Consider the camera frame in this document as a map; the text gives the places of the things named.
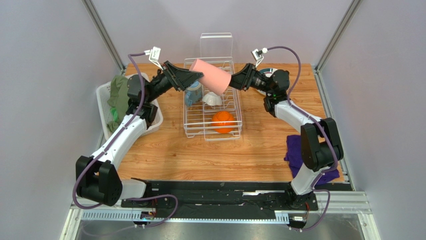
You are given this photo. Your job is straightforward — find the white plastic basket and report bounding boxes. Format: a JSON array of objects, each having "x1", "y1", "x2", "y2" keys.
[{"x1": 96, "y1": 81, "x2": 164, "y2": 140}]

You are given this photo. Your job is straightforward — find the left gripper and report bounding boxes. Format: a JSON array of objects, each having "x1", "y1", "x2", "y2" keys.
[{"x1": 145, "y1": 61, "x2": 203, "y2": 104}]

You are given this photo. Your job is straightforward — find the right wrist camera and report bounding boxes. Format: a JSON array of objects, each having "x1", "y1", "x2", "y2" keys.
[{"x1": 251, "y1": 47, "x2": 268, "y2": 68}]

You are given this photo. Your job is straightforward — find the white wire dish rack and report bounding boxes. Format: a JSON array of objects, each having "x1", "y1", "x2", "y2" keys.
[{"x1": 183, "y1": 32, "x2": 243, "y2": 141}]

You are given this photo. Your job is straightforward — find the blue butterfly mug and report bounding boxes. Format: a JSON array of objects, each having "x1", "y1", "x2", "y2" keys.
[{"x1": 184, "y1": 81, "x2": 203, "y2": 107}]

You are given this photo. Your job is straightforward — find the green cloth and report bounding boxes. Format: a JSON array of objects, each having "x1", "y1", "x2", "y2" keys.
[{"x1": 107, "y1": 75, "x2": 129, "y2": 133}]

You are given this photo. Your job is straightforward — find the beige plate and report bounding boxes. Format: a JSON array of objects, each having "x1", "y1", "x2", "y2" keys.
[{"x1": 257, "y1": 67, "x2": 278, "y2": 97}]

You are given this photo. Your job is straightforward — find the purple cloth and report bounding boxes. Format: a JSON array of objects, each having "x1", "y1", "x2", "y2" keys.
[{"x1": 284, "y1": 134, "x2": 340, "y2": 186}]

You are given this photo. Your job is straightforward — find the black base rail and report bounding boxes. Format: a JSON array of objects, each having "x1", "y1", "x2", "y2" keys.
[{"x1": 120, "y1": 180, "x2": 319, "y2": 220}]

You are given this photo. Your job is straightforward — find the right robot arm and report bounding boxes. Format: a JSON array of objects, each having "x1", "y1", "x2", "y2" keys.
[{"x1": 229, "y1": 63, "x2": 344, "y2": 209}]

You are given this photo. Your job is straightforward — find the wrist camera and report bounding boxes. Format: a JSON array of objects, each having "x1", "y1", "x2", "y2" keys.
[
  {"x1": 251, "y1": 47, "x2": 268, "y2": 68},
  {"x1": 149, "y1": 46, "x2": 164, "y2": 70}
]

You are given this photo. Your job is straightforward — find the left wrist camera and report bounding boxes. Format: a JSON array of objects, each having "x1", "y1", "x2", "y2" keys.
[{"x1": 149, "y1": 46, "x2": 164, "y2": 70}]

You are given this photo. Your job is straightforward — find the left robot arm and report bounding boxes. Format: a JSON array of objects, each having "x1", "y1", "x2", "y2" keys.
[{"x1": 72, "y1": 61, "x2": 204, "y2": 210}]

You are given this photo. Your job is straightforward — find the orange bowl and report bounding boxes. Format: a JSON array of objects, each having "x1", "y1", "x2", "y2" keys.
[{"x1": 211, "y1": 111, "x2": 236, "y2": 134}]

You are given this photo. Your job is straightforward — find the white flower-shaped bowl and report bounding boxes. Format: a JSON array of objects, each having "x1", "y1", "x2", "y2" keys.
[{"x1": 202, "y1": 91, "x2": 223, "y2": 107}]

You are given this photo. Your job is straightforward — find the pink cup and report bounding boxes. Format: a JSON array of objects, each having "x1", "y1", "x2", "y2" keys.
[{"x1": 189, "y1": 58, "x2": 232, "y2": 95}]

